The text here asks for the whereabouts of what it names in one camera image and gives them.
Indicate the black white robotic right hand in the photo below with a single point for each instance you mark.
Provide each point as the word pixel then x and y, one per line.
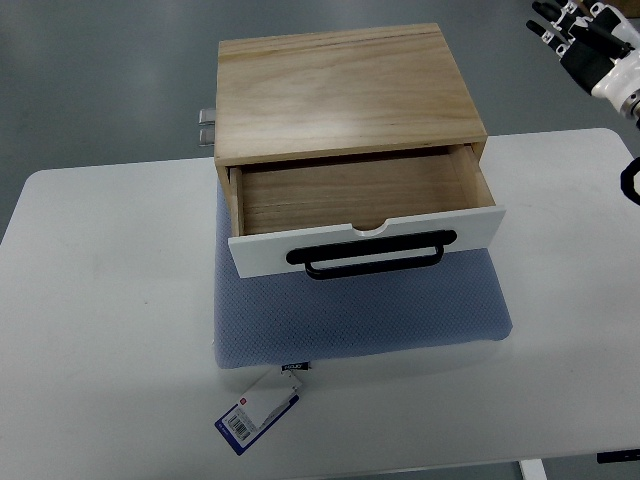
pixel 596 45

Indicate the white top drawer black handle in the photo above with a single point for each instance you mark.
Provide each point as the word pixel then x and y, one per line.
pixel 336 215

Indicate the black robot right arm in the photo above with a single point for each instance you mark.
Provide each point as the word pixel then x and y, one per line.
pixel 636 114

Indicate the wooden drawer cabinet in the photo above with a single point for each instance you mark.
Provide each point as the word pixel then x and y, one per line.
pixel 335 94

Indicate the grey upper clamp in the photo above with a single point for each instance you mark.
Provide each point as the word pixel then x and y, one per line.
pixel 207 116

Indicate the grey clamp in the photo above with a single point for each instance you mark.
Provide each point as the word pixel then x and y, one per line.
pixel 207 136
pixel 207 116

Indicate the grey lower clamp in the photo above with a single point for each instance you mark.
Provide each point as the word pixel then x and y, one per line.
pixel 207 136

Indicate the blue mesh cushion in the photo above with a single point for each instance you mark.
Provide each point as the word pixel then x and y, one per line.
pixel 291 318

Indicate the white table leg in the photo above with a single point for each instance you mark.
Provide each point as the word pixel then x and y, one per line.
pixel 532 469

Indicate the white blue product tag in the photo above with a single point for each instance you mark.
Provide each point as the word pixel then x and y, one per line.
pixel 258 409

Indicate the black bracket at table edge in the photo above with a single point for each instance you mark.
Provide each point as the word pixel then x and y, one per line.
pixel 618 456

